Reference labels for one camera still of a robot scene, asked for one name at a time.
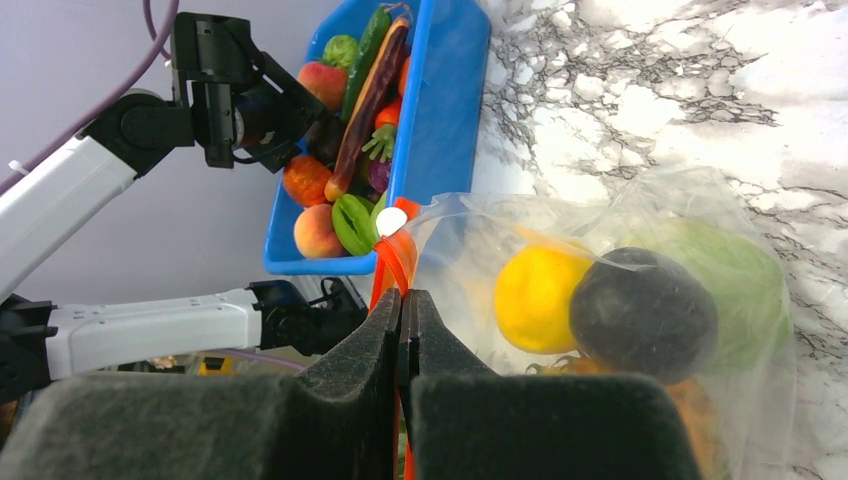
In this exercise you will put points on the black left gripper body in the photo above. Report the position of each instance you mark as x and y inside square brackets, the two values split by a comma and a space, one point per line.
[245, 107]

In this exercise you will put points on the orange toy peach front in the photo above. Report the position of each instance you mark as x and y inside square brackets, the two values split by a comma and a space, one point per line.
[314, 234]

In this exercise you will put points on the green toy starfruit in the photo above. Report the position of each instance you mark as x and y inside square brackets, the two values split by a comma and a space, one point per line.
[353, 225]

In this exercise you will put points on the small green toy cabbage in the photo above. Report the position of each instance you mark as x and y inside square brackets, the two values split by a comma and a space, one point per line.
[340, 51]

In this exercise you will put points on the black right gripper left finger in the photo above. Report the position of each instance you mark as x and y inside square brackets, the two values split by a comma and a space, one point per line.
[334, 420]

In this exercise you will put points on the yellow toy pear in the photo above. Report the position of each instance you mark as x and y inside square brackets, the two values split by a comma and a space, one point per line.
[532, 298]

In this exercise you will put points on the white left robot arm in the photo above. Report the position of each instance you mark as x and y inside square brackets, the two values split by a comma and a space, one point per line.
[131, 236]

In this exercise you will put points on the small orange toy pumpkin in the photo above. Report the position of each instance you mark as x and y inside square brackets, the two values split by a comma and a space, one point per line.
[304, 179]

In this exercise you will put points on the dark red toy fruit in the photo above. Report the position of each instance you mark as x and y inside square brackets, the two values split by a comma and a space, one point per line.
[323, 139]

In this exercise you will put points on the blue plastic basket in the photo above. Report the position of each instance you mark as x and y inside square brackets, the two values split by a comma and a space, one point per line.
[438, 131]

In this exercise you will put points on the toy pineapple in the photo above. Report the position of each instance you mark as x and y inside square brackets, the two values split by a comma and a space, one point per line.
[696, 410]

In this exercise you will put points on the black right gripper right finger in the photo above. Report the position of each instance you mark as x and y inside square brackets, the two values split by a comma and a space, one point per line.
[467, 422]

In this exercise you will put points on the dark purple toy plum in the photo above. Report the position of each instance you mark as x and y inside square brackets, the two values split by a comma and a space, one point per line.
[639, 311]

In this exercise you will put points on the purple toy cabbage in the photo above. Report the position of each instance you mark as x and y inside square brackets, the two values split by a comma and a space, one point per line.
[378, 174]

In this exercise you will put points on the clear orange-zip bag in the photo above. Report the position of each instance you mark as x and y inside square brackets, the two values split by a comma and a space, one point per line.
[456, 245]

